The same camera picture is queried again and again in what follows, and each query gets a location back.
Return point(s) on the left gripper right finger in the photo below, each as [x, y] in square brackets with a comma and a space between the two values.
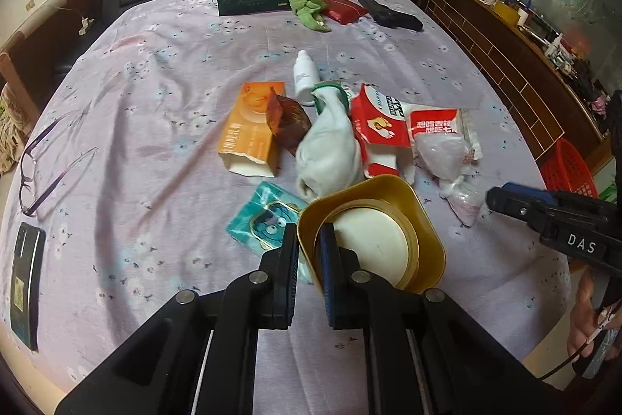
[337, 266]

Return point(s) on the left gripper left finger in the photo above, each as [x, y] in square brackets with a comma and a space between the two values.
[281, 265]

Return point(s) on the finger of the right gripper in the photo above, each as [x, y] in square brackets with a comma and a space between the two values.
[533, 214]
[527, 194]

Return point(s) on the teal wet wipe pack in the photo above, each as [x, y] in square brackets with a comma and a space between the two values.
[261, 223]

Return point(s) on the red white plastic bag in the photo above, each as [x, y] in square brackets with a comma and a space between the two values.
[445, 143]

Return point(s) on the white sock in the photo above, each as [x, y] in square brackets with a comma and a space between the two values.
[328, 159]

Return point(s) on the red white paper box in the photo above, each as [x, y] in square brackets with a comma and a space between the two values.
[380, 128]

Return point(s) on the orange cardboard box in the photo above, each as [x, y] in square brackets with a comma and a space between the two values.
[247, 146]

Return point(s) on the brown snack wrapper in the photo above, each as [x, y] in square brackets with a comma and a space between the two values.
[287, 120]

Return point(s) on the white small bottle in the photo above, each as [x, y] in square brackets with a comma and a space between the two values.
[305, 78]

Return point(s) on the person right hand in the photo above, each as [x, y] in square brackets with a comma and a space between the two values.
[584, 320]

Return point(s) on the red plastic mesh basket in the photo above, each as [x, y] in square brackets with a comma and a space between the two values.
[565, 170]

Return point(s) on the wooden brick pattern counter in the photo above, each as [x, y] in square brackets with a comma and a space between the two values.
[543, 106]

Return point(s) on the floral purple tablecloth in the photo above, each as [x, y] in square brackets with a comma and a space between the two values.
[147, 216]

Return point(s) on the black toy gun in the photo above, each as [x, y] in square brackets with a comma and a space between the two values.
[386, 17]

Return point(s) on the red flat pouch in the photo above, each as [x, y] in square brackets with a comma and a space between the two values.
[344, 11]

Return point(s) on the dark phone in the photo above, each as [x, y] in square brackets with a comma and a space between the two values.
[24, 284]

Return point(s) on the black eyeglasses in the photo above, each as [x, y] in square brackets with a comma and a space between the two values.
[48, 160]

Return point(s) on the green crumpled cloth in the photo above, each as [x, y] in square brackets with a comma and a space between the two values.
[310, 13]

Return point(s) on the brown armchair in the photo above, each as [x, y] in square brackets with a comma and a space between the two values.
[29, 57]

